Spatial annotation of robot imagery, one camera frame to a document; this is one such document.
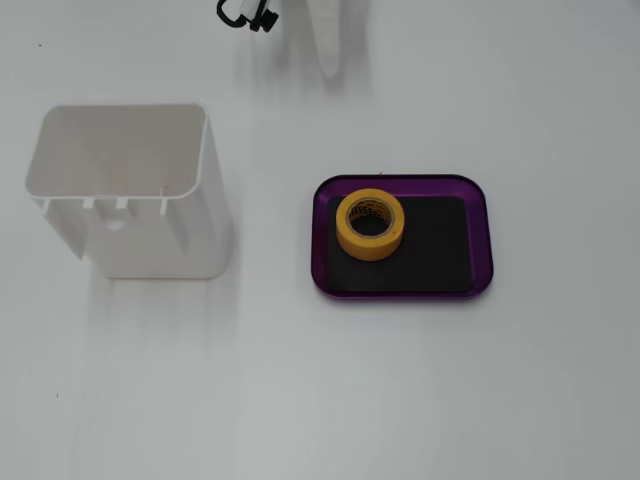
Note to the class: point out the black tray mat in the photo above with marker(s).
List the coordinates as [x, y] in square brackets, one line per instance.
[435, 250]

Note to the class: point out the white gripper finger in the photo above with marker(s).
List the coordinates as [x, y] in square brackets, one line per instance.
[327, 35]

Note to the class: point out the white plastic container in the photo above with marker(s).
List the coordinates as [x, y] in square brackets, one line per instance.
[150, 240]

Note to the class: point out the yellow masking tape roll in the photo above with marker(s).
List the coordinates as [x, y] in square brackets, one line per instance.
[370, 250]

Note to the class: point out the purple metal tray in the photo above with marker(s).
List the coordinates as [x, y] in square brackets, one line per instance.
[481, 225]

